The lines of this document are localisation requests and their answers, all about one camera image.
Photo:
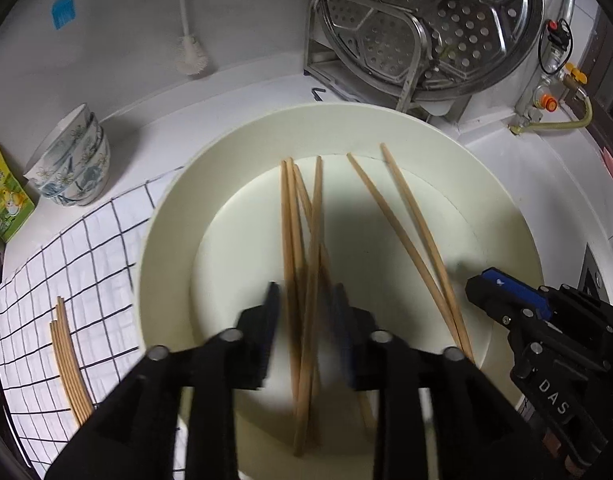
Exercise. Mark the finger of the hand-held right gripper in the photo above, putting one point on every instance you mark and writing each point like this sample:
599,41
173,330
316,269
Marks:
516,292
493,307

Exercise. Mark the gas valve with orange knob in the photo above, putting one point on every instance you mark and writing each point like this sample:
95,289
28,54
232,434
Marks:
548,95

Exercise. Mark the blue floral ceramic bowl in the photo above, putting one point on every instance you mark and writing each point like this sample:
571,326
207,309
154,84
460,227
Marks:
90,154
51,145
86,181

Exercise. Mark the large cream plastic basin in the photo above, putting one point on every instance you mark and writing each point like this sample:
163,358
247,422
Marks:
236,240

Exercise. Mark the pile of wooden chopsticks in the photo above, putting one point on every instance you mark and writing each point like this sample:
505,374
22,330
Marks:
69,360

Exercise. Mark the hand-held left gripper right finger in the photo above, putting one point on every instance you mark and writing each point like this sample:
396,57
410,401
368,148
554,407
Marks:
344,340

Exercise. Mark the yellow seasoning pouch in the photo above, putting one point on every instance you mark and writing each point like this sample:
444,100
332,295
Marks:
4,200

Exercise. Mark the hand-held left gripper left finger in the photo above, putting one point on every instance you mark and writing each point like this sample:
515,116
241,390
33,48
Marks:
270,330

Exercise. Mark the wooden chopstick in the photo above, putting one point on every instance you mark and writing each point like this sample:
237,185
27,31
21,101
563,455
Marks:
286,220
316,210
380,207
295,221
305,200
405,195

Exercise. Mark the white black-checked cloth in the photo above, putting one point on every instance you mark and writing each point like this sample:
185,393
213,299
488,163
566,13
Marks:
86,270

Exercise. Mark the small black hex key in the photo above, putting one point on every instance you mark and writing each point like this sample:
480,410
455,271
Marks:
319,94

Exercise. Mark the round perforated steel steamer plate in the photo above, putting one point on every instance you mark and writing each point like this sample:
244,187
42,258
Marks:
436,15

